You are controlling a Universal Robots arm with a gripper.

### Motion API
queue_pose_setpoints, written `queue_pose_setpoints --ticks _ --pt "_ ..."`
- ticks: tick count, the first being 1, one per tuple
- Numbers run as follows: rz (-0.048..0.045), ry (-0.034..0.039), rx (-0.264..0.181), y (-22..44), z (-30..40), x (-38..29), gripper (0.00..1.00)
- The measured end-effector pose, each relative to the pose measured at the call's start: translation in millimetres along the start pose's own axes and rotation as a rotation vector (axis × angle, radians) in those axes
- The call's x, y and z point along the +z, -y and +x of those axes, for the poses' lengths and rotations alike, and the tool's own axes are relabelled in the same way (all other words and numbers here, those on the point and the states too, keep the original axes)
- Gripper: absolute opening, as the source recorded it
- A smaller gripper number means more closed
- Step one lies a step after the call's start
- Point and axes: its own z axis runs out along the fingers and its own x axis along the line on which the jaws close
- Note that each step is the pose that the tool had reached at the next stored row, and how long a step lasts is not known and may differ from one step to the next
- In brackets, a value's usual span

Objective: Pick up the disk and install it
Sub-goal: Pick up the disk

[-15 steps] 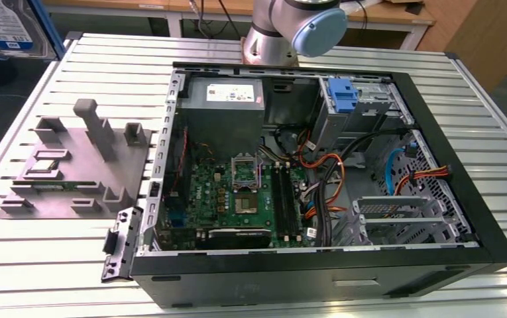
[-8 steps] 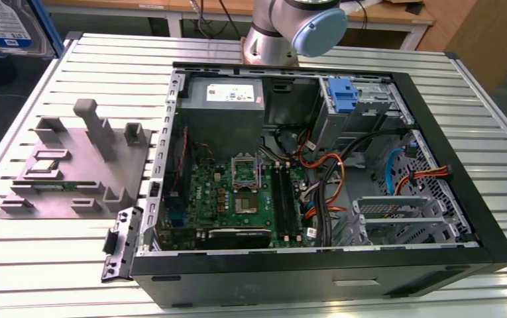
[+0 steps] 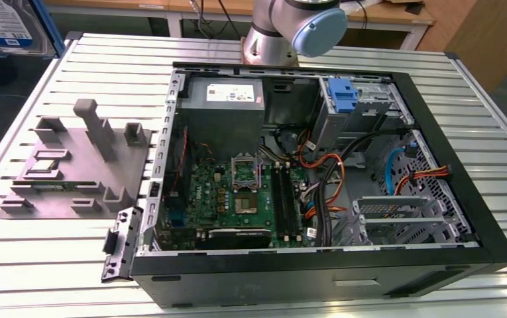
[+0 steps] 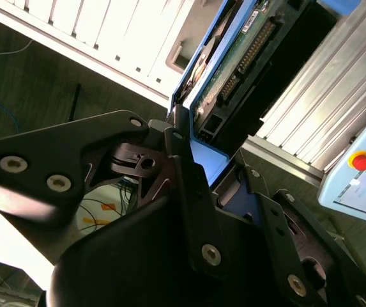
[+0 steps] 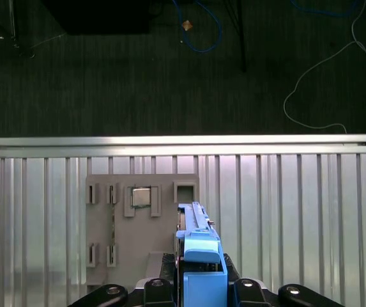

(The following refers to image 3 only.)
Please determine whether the CPU socket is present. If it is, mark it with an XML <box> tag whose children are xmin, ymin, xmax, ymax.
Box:
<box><xmin>234</xmin><ymin>193</ymin><xmax>263</xmax><ymax>216</ymax></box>

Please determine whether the orange wire bundle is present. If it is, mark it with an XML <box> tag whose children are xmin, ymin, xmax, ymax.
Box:
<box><xmin>297</xmin><ymin>127</ymin><xmax>350</xmax><ymax>221</ymax></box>

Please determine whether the wooden desk white frame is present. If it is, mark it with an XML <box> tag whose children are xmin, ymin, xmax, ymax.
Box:
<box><xmin>45</xmin><ymin>0</ymin><xmax>438</xmax><ymax>50</ymax></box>

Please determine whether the blue drive latch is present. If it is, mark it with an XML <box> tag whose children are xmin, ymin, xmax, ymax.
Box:
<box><xmin>329</xmin><ymin>78</ymin><xmax>359</xmax><ymax>114</ymax></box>

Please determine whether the RAM slot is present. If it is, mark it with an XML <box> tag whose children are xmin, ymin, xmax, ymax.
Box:
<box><xmin>283</xmin><ymin>162</ymin><xmax>298</xmax><ymax>242</ymax></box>
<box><xmin>273</xmin><ymin>162</ymin><xmax>286</xmax><ymax>242</ymax></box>
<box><xmin>278</xmin><ymin>162</ymin><xmax>293</xmax><ymax>242</ymax></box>

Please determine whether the wooden cabinet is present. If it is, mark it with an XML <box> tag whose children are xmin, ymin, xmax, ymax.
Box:
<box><xmin>421</xmin><ymin>0</ymin><xmax>507</xmax><ymax>95</ymax></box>

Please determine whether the grey parts rack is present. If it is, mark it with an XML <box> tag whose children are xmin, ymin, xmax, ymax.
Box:
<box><xmin>0</xmin><ymin>98</ymin><xmax>155</xmax><ymax>220</ymax></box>

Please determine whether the metal drive cage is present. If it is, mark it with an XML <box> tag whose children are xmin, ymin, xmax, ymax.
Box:
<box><xmin>310</xmin><ymin>76</ymin><xmax>414</xmax><ymax>156</ymax></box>

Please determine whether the blue expansion slot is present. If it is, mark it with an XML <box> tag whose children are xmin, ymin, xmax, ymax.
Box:
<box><xmin>170</xmin><ymin>207</ymin><xmax>189</xmax><ymax>229</ymax></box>

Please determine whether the metal card retention bracket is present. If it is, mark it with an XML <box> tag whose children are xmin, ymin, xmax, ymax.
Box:
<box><xmin>101</xmin><ymin>205</ymin><xmax>145</xmax><ymax>284</ymax></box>

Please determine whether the orange red power wire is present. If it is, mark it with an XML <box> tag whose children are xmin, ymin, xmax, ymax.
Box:
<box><xmin>397</xmin><ymin>165</ymin><xmax>451</xmax><ymax>196</ymax></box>

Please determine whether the black graphics card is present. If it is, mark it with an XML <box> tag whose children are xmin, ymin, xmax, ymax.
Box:
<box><xmin>195</xmin><ymin>227</ymin><xmax>275</xmax><ymax>251</ymax></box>

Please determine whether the black open PC case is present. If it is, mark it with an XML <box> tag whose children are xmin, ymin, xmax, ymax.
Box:
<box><xmin>130</xmin><ymin>60</ymin><xmax>507</xmax><ymax>309</ymax></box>

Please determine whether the metal socket cover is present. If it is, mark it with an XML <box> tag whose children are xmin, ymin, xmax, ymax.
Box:
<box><xmin>230</xmin><ymin>154</ymin><xmax>263</xmax><ymax>193</ymax></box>

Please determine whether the blue data wire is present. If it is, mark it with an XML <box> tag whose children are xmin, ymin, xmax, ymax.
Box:
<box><xmin>385</xmin><ymin>147</ymin><xmax>417</xmax><ymax>196</ymax></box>

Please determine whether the green motherboard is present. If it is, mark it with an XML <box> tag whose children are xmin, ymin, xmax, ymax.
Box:
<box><xmin>155</xmin><ymin>155</ymin><xmax>321</xmax><ymax>249</ymax></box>

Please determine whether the grey power supply unit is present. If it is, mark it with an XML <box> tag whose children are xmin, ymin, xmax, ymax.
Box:
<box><xmin>175</xmin><ymin>76</ymin><xmax>267</xmax><ymax>159</ymax></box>

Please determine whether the hard disk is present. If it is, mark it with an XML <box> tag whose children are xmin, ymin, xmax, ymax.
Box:
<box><xmin>0</xmin><ymin>0</ymin><xmax>67</xmax><ymax>61</ymax></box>

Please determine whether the CPU chip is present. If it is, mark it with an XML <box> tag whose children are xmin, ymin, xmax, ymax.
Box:
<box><xmin>30</xmin><ymin>160</ymin><xmax>58</xmax><ymax>174</ymax></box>

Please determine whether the metal disk bay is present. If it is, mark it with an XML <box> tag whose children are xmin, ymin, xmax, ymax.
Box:
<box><xmin>333</xmin><ymin>195</ymin><xmax>475</xmax><ymax>248</ymax></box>

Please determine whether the green RAM stick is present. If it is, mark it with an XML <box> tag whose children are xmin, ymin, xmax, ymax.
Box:
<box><xmin>13</xmin><ymin>180</ymin><xmax>99</xmax><ymax>192</ymax></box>

